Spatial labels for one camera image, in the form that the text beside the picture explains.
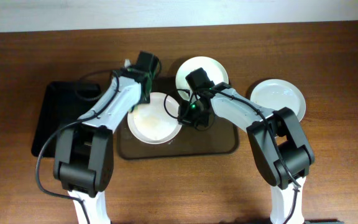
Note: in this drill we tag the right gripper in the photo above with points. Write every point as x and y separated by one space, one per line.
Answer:
191 116

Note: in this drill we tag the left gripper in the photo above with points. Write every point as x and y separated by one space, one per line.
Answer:
146 91

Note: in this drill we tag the white plate top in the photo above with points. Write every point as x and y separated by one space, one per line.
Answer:
215 71

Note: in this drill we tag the white plate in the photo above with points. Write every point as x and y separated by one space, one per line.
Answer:
155 122
215 71

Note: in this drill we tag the white plate bottom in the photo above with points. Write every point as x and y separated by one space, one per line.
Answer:
155 122

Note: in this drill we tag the pale blue-white plate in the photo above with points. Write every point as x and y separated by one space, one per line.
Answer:
277 93

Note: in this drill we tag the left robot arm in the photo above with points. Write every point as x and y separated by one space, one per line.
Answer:
84 159

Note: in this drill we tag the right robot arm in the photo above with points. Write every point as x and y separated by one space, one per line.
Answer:
281 151

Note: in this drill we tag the brown serving tray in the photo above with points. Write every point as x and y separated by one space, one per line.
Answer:
219 138

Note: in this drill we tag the black rectangular tray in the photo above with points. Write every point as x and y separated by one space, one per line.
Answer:
62 104

